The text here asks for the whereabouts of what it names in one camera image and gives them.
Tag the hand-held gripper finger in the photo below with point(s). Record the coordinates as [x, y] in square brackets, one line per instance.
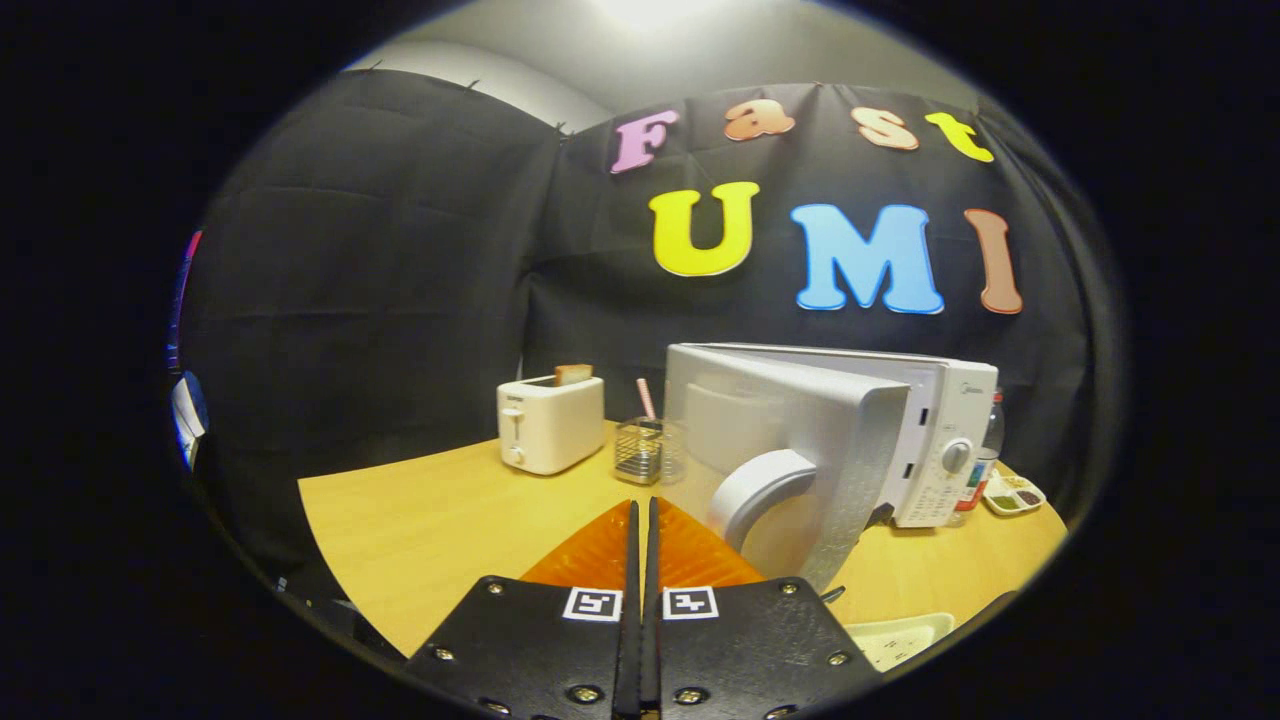
[652, 640]
[632, 640]

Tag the white microwave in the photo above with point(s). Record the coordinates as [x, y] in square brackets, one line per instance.
[800, 410]

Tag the white toaster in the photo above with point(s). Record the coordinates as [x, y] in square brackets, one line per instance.
[555, 425]

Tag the pink stick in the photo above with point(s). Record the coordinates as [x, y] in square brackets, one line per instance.
[647, 398]

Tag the white cherry print tray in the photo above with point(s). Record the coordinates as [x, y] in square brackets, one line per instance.
[900, 640]

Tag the toast slice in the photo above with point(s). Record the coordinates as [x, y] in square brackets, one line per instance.
[573, 375]

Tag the clear plastic water bottle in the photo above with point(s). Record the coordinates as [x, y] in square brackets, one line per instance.
[985, 470]

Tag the white divided bean dish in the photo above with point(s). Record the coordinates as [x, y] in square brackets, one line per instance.
[1000, 485]

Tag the black backdrop cloth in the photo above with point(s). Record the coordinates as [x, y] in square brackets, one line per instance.
[380, 280]

